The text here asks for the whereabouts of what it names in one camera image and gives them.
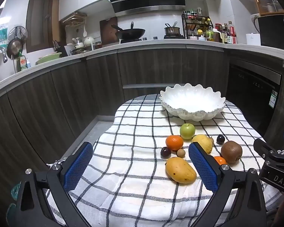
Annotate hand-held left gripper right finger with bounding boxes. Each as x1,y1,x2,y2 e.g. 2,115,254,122
188,142,268,227

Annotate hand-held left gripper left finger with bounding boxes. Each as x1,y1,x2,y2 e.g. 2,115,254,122
6,141,95,227

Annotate small mandarin orange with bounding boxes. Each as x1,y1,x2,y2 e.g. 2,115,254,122
213,156,227,166

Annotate yellow lemon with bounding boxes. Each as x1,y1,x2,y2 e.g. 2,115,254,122
191,134,213,154

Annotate yellow mango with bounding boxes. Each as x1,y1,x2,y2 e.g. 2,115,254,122
165,157,197,184

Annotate brown kiwi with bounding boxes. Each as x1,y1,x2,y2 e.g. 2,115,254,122
221,141,243,164

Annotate large mandarin orange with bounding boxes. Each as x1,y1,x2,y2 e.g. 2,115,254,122
165,135,184,151

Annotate green apple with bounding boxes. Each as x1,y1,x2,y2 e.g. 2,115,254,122
179,123,196,140

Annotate white scalloped ceramic bowl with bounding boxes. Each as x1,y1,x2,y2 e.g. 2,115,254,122
160,83,226,121

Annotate green energy label sticker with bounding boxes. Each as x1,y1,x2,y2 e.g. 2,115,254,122
269,92,278,108

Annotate black built-in dishwasher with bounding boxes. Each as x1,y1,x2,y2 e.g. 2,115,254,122
227,59,282,138

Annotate white black checkered tablecloth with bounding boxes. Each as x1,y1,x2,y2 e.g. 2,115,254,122
45,94,284,227

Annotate dark wood base cabinets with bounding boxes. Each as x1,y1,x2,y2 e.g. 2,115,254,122
0,46,284,194

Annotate small white canister appliance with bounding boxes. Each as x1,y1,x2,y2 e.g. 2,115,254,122
246,33,261,46

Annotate black microwave oven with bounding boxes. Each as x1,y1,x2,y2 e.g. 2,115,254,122
257,14,284,52

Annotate green dish tray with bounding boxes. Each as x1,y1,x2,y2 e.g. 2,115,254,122
35,53,62,65

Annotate black knife block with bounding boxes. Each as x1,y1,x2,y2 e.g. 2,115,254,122
52,40,68,57

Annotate green dish soap bottle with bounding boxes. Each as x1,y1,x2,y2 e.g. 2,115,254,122
16,50,27,72

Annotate cluster of condiment bottles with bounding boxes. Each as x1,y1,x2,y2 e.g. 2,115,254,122
213,21,237,44

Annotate white jug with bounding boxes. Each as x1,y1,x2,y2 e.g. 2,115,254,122
250,13,261,35

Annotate white kitchen countertop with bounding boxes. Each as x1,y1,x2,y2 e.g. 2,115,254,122
0,39,284,95

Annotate hanging frying pan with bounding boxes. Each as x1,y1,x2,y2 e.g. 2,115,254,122
7,39,23,59

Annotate brown wooden cutting board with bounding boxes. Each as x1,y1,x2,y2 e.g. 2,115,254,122
100,16,119,45

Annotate steel saucepan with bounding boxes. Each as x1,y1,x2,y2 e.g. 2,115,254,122
164,21,181,36

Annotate black spice rack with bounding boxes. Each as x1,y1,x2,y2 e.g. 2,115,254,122
182,11,213,39

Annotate black wok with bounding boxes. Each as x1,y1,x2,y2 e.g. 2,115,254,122
111,22,146,40

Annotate round hanging metal strainer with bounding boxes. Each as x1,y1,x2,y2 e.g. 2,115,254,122
8,26,28,43

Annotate wooden wall rack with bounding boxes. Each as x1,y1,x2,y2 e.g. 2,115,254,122
62,13,87,26

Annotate brown wooden window frame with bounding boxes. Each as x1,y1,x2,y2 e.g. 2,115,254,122
26,0,61,54

